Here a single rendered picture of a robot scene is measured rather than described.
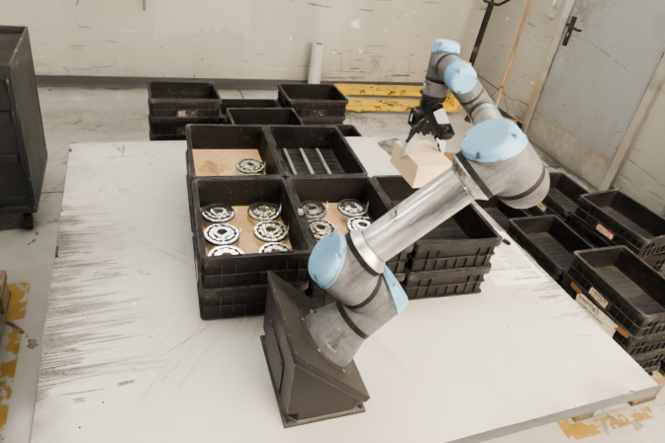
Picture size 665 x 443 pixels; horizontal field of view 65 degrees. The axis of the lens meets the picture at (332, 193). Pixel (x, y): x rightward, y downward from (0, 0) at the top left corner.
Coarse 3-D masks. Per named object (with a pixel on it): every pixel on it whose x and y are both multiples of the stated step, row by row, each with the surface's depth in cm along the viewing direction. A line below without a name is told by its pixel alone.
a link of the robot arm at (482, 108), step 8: (480, 96) 139; (488, 96) 141; (464, 104) 141; (472, 104) 140; (480, 104) 138; (488, 104) 138; (472, 112) 139; (480, 112) 136; (488, 112) 134; (496, 112) 134; (472, 120) 139; (480, 120) 134; (544, 176) 116; (544, 184) 107; (536, 192) 106; (544, 192) 108; (504, 200) 110; (520, 200) 107; (528, 200) 107; (536, 200) 108; (520, 208) 111
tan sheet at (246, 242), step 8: (200, 208) 167; (240, 208) 170; (240, 216) 166; (280, 216) 170; (240, 224) 162; (248, 224) 163; (240, 232) 159; (248, 232) 160; (240, 240) 156; (248, 240) 156; (288, 240) 159; (240, 248) 153; (248, 248) 153; (256, 248) 154
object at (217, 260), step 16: (192, 192) 159; (288, 192) 166; (304, 224) 150; (208, 256) 132; (224, 256) 133; (240, 256) 134; (256, 256) 135; (272, 256) 137; (288, 256) 138; (304, 256) 140
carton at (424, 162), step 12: (396, 144) 162; (420, 144) 163; (432, 144) 164; (396, 156) 162; (408, 156) 155; (420, 156) 156; (432, 156) 157; (444, 156) 158; (396, 168) 163; (408, 168) 156; (420, 168) 151; (432, 168) 153; (444, 168) 154; (408, 180) 156; (420, 180) 153
